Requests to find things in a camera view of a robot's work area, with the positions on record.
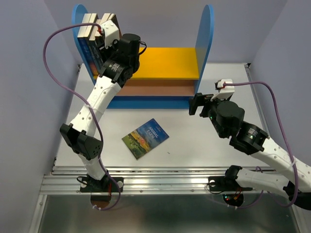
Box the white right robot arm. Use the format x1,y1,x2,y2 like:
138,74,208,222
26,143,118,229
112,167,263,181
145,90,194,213
189,93,311,210

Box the Little Women book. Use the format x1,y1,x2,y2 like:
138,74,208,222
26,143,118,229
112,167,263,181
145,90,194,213
88,26,104,46

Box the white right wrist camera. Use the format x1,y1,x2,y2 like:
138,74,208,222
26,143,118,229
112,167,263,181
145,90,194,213
211,79,235,101

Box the Jane Eyre book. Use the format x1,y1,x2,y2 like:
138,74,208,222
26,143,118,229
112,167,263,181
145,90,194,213
77,13,98,77

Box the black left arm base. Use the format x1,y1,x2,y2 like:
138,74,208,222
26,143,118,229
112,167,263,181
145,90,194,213
76,175,118,205

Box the A Tale of Two Cities book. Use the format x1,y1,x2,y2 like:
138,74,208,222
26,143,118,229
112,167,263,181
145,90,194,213
98,13,118,36

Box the Three Days to See book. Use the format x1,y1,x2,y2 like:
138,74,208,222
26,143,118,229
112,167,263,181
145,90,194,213
108,13,122,38

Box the Nineteen Eighty-Four book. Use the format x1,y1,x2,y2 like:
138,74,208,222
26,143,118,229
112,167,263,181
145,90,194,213
84,25,103,76

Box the Animal Farm book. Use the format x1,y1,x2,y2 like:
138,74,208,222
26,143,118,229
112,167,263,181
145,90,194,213
122,118,169,160

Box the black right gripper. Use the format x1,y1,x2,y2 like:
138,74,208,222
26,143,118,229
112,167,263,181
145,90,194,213
189,92,230,138

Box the blue and yellow bookshelf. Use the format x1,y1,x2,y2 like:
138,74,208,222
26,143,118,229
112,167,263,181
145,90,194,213
72,4,214,109

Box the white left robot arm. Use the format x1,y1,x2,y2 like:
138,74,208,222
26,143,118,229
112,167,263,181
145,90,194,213
60,33,144,191

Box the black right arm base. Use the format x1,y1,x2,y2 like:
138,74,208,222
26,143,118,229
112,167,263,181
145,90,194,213
207,176,244,207

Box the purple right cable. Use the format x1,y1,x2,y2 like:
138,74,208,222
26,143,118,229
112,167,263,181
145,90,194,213
208,81,299,211

